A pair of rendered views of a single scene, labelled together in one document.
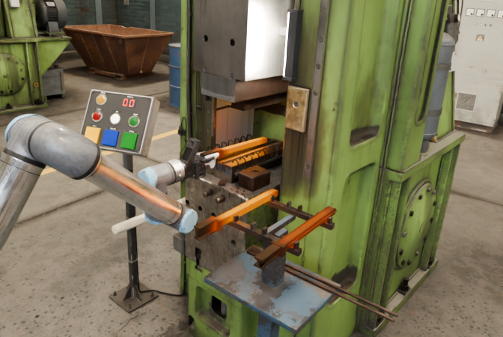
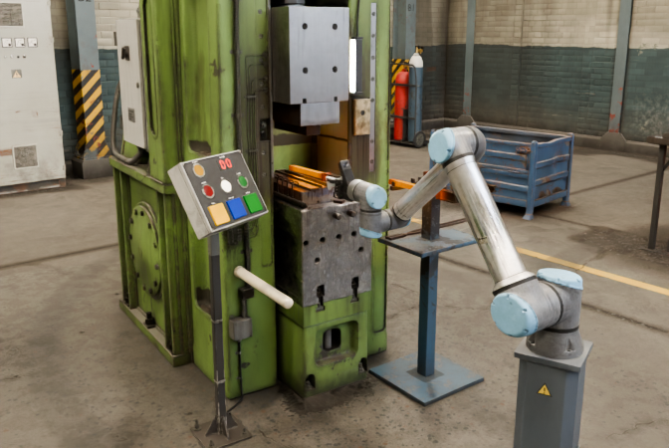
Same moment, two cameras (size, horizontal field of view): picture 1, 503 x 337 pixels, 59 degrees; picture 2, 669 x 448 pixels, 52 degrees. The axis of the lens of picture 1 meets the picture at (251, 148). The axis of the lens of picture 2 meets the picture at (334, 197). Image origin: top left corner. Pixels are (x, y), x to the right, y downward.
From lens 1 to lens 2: 3.11 m
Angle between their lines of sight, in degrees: 70
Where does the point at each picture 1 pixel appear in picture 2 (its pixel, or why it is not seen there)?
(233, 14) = (335, 44)
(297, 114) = (364, 120)
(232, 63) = (335, 88)
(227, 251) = (354, 262)
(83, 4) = not seen: outside the picture
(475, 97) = (36, 148)
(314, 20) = (367, 44)
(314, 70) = (369, 82)
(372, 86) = not seen: hidden behind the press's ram
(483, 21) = (13, 53)
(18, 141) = (468, 143)
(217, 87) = (320, 114)
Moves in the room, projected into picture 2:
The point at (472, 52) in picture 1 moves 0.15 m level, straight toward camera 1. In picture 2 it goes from (13, 93) to (19, 94)
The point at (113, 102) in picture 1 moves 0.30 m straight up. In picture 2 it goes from (211, 168) to (208, 89)
